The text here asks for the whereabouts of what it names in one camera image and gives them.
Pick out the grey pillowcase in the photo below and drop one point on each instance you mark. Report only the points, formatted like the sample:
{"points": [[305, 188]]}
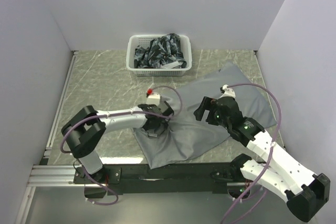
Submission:
{"points": [[186, 138]]}

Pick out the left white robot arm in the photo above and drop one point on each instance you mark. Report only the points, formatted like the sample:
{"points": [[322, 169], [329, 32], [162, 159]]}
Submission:
{"points": [[83, 132]]}

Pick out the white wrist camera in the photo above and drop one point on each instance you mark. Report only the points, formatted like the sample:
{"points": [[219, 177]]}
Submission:
{"points": [[227, 91], [152, 98]]}

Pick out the black base beam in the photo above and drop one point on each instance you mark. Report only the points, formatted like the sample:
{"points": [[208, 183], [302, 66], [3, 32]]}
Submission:
{"points": [[175, 178]]}

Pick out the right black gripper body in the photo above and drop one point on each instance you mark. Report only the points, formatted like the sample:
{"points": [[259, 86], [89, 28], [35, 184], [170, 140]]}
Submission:
{"points": [[223, 121]]}

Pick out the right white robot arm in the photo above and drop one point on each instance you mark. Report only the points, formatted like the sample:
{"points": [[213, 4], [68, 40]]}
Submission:
{"points": [[303, 191]]}

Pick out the white plastic basket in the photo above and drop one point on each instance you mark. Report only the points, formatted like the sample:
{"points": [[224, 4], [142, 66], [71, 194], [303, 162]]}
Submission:
{"points": [[144, 40]]}

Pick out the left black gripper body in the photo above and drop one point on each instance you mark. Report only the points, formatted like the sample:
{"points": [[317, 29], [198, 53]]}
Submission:
{"points": [[156, 126]]}

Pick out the dark patterned cloth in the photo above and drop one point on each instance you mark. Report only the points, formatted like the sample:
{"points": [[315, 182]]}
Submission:
{"points": [[162, 53]]}

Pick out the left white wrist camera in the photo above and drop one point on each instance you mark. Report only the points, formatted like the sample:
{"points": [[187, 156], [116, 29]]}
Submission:
{"points": [[152, 98]]}

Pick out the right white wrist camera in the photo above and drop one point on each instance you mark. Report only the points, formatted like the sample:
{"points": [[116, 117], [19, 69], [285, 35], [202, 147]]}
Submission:
{"points": [[227, 91]]}

